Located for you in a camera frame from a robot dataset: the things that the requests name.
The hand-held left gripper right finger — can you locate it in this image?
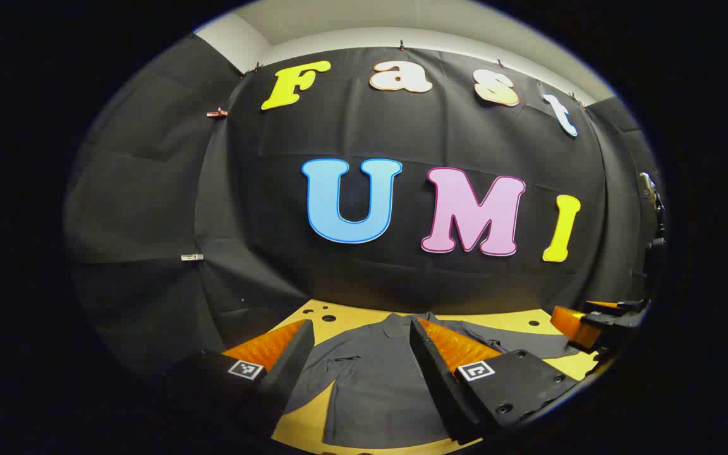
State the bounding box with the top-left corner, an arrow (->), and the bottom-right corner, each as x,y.
409,317 -> 581,446

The grey collared shirt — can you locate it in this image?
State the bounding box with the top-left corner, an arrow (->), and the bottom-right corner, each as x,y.
282,312 -> 583,447

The black backdrop cloth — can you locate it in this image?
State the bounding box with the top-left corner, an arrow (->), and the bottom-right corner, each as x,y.
64,33 -> 667,380

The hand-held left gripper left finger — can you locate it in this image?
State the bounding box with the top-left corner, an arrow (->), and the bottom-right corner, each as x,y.
152,319 -> 315,443

